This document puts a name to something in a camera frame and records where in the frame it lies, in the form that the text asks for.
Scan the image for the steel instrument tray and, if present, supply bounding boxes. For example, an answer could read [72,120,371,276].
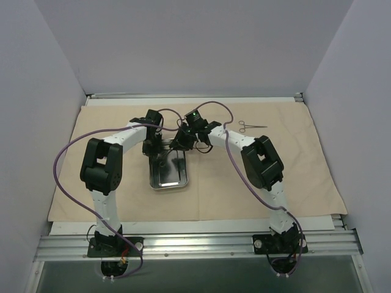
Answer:
[149,139,188,190]

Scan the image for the beige cloth wrap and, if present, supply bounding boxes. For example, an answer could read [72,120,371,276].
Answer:
[48,102,347,222]

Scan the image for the steel surgical scissors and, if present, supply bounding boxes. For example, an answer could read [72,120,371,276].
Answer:
[158,147,173,167]

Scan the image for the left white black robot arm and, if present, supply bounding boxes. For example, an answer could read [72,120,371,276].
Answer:
[80,109,163,256]

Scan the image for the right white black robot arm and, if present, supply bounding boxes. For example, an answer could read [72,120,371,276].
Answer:
[170,109,303,252]

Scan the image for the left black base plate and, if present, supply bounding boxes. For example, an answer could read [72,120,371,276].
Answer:
[87,236,139,258]

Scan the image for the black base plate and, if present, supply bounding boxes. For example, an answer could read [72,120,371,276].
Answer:
[87,236,139,258]
[252,232,309,255]

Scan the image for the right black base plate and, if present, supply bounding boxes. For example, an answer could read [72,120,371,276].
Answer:
[252,232,309,255]

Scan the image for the aluminium front rail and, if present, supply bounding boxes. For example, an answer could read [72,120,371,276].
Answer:
[34,230,364,261]

